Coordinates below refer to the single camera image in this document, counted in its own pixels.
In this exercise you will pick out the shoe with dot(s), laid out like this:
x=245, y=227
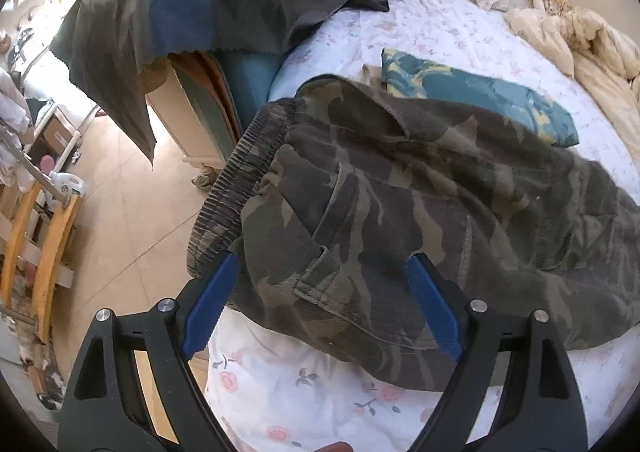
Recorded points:
x=205, y=180

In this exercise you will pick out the camouflage pants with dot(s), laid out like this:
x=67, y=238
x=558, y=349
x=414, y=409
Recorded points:
x=400, y=182

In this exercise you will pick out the teal patterned folded cloth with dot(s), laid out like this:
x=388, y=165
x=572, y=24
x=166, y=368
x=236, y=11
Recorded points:
x=475, y=92

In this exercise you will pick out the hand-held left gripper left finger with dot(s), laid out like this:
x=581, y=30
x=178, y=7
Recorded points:
x=210, y=307

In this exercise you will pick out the white floral bed sheet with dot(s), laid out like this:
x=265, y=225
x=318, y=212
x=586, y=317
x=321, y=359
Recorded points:
x=425, y=27

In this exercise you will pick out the white detergent jug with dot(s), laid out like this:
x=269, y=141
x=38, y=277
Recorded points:
x=70, y=184

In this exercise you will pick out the wooden boards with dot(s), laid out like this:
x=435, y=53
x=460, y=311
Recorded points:
x=205, y=92

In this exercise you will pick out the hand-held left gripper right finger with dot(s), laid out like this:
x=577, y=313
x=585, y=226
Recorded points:
x=435, y=307

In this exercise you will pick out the wooden rack with clutter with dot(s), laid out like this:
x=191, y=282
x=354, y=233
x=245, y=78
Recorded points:
x=50, y=252

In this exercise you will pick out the dark draped cloth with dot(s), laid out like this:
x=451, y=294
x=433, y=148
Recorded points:
x=200, y=7

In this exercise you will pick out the cardboard box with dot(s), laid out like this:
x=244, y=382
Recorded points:
x=57, y=132

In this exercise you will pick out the white hanging clothes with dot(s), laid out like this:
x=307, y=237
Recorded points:
x=12, y=132

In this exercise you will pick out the cream comforter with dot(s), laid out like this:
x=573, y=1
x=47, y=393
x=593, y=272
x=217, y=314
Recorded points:
x=600, y=62

